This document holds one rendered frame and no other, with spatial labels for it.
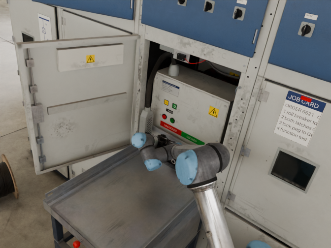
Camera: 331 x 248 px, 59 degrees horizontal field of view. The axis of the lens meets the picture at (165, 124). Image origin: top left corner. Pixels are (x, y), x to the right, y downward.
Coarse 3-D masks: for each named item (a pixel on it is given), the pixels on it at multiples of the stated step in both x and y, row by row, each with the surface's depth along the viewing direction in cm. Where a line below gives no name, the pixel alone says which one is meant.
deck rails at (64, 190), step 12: (120, 156) 182; (132, 156) 187; (96, 168) 167; (108, 168) 174; (72, 180) 155; (84, 180) 163; (48, 192) 145; (60, 192) 151; (72, 192) 155; (48, 204) 146; (192, 204) 152; (180, 216) 145; (168, 228) 138; (156, 240) 132
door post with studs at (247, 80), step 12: (276, 0) 112; (264, 24) 117; (264, 36) 119; (252, 60) 126; (252, 72) 128; (240, 84) 133; (252, 84) 130; (240, 96) 135; (240, 108) 137; (240, 120) 140; (228, 132) 147; (228, 144) 149; (228, 168) 154; (204, 240) 186
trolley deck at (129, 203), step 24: (120, 168) 176; (144, 168) 178; (168, 168) 181; (96, 192) 157; (120, 192) 159; (144, 192) 161; (168, 192) 163; (192, 192) 165; (72, 216) 142; (96, 216) 144; (120, 216) 146; (144, 216) 147; (168, 216) 149; (192, 216) 150; (96, 240) 133; (120, 240) 134; (144, 240) 135; (168, 240) 137
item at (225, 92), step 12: (180, 72) 172; (192, 72) 174; (192, 84) 159; (204, 84) 161; (216, 84) 162; (228, 84) 164; (216, 96) 148; (228, 96) 150; (228, 108) 146; (228, 120) 153
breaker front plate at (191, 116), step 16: (160, 80) 168; (160, 96) 172; (176, 96) 165; (192, 96) 158; (208, 96) 151; (160, 112) 177; (176, 112) 169; (192, 112) 162; (224, 112) 149; (160, 128) 182; (192, 128) 166; (208, 128) 159; (192, 144) 170
